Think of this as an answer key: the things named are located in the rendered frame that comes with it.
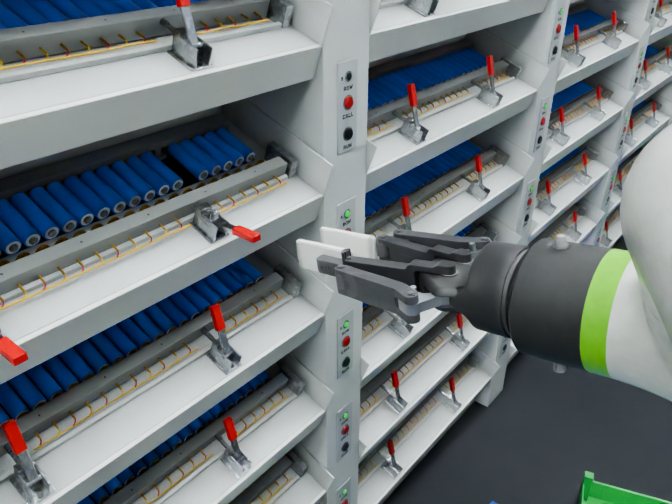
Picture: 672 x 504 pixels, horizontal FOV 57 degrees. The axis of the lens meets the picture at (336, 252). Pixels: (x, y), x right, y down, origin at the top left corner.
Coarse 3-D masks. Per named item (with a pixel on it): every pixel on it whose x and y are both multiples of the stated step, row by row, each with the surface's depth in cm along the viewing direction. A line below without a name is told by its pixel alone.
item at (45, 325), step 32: (160, 128) 81; (256, 128) 88; (32, 160) 69; (256, 160) 86; (288, 160) 84; (320, 160) 82; (288, 192) 83; (320, 192) 85; (256, 224) 77; (288, 224) 82; (128, 256) 67; (160, 256) 69; (192, 256) 70; (224, 256) 75; (64, 288) 62; (96, 288) 63; (128, 288) 64; (160, 288) 68; (0, 320) 58; (32, 320) 58; (64, 320) 59; (96, 320) 63; (32, 352) 58
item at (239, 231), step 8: (216, 216) 72; (216, 224) 72; (224, 224) 71; (232, 224) 71; (232, 232) 70; (240, 232) 69; (248, 232) 69; (256, 232) 69; (248, 240) 69; (256, 240) 68
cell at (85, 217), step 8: (56, 184) 69; (48, 192) 69; (56, 192) 69; (64, 192) 69; (56, 200) 69; (64, 200) 68; (72, 200) 68; (64, 208) 68; (72, 208) 68; (80, 208) 68; (80, 216) 67; (88, 216) 68; (80, 224) 68; (88, 224) 69
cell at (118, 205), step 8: (88, 176) 72; (96, 176) 72; (88, 184) 72; (96, 184) 71; (104, 184) 72; (96, 192) 71; (104, 192) 71; (112, 192) 71; (104, 200) 71; (112, 200) 70; (120, 200) 70; (112, 208) 70; (120, 208) 71
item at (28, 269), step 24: (264, 168) 81; (192, 192) 74; (216, 192) 75; (240, 192) 79; (264, 192) 80; (144, 216) 69; (168, 216) 71; (72, 240) 64; (96, 240) 65; (120, 240) 67; (24, 264) 60; (48, 264) 61; (72, 264) 64; (0, 288) 58; (48, 288) 60
